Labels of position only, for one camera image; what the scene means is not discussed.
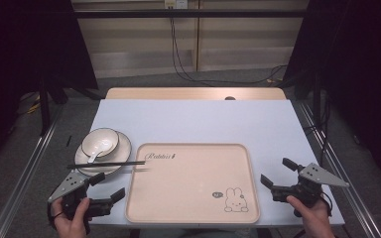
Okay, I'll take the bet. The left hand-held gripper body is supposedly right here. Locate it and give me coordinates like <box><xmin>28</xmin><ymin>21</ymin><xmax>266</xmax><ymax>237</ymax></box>
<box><xmin>48</xmin><ymin>170</ymin><xmax>115</xmax><ymax>220</ymax></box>

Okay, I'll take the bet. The black metal stand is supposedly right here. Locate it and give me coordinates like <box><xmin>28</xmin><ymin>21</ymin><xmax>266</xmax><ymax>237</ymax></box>
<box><xmin>312</xmin><ymin>70</ymin><xmax>322</xmax><ymax>128</ymax></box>
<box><xmin>38</xmin><ymin>73</ymin><xmax>52</xmax><ymax>137</ymax></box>

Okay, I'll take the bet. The black curtain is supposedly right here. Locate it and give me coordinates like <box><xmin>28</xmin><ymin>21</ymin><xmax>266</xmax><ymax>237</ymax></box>
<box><xmin>282</xmin><ymin>0</ymin><xmax>381</xmax><ymax>181</ymax></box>
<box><xmin>0</xmin><ymin>0</ymin><xmax>99</xmax><ymax>173</ymax></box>

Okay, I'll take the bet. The white bowl with dark rim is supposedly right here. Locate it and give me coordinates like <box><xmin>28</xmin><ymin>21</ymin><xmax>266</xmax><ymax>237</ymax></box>
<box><xmin>80</xmin><ymin>127</ymin><xmax>120</xmax><ymax>159</ymax></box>

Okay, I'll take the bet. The person's right hand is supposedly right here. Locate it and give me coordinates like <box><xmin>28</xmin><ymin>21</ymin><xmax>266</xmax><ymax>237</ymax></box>
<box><xmin>285</xmin><ymin>194</ymin><xmax>336</xmax><ymax>238</ymax></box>

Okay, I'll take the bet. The person's left hand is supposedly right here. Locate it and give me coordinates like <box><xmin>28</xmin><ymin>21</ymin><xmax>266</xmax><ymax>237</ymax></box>
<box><xmin>51</xmin><ymin>196</ymin><xmax>92</xmax><ymax>238</ymax></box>

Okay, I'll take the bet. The black horizontal bar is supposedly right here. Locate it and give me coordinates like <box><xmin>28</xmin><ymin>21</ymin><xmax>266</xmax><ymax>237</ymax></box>
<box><xmin>73</xmin><ymin>9</ymin><xmax>308</xmax><ymax>20</ymax></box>

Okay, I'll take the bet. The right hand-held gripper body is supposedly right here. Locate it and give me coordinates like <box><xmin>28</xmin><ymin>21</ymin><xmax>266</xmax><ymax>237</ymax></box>
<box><xmin>270</xmin><ymin>162</ymin><xmax>350</xmax><ymax>208</ymax></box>

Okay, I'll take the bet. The metal floor rail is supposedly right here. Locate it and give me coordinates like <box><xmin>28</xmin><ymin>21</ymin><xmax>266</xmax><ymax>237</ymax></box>
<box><xmin>298</xmin><ymin>100</ymin><xmax>381</xmax><ymax>238</ymax></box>
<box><xmin>0</xmin><ymin>104</ymin><xmax>64</xmax><ymax>238</ymax></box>

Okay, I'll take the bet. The white table mat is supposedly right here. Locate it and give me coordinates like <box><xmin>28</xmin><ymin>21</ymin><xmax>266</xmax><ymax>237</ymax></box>
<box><xmin>86</xmin><ymin>98</ymin><xmax>345</xmax><ymax>230</ymax></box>

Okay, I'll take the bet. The wall power socket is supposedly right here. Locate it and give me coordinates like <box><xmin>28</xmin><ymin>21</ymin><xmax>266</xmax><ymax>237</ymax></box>
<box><xmin>164</xmin><ymin>0</ymin><xmax>189</xmax><ymax>10</ymax></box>

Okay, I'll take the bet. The black wall cable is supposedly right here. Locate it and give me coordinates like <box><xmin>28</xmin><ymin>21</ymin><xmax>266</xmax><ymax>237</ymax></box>
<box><xmin>169</xmin><ymin>17</ymin><xmax>288</xmax><ymax>85</ymax></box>

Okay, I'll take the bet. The wooden table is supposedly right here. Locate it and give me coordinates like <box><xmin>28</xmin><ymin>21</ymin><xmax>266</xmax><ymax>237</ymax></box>
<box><xmin>104</xmin><ymin>86</ymin><xmax>288</xmax><ymax>101</ymax></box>

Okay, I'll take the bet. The black chopstick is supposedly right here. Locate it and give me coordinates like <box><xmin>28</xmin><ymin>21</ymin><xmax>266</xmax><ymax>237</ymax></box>
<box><xmin>66</xmin><ymin>161</ymin><xmax>146</xmax><ymax>171</ymax></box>
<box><xmin>66</xmin><ymin>160</ymin><xmax>146</xmax><ymax>169</ymax></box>

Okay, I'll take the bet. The beige tray with rabbit print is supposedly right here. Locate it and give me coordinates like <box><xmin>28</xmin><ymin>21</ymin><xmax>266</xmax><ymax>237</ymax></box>
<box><xmin>124</xmin><ymin>142</ymin><xmax>261</xmax><ymax>225</ymax></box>

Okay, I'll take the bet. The white ceramic spoon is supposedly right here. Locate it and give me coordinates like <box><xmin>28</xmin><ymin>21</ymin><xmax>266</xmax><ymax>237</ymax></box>
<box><xmin>86</xmin><ymin>141</ymin><xmax>114</xmax><ymax>165</ymax></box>

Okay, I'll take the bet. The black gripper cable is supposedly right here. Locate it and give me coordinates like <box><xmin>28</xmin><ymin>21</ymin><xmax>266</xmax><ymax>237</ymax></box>
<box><xmin>319</xmin><ymin>190</ymin><xmax>334</xmax><ymax>217</ymax></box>

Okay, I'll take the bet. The white plate with dark rim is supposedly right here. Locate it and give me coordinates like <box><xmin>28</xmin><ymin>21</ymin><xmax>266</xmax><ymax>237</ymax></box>
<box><xmin>73</xmin><ymin>131</ymin><xmax>133</xmax><ymax>178</ymax></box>

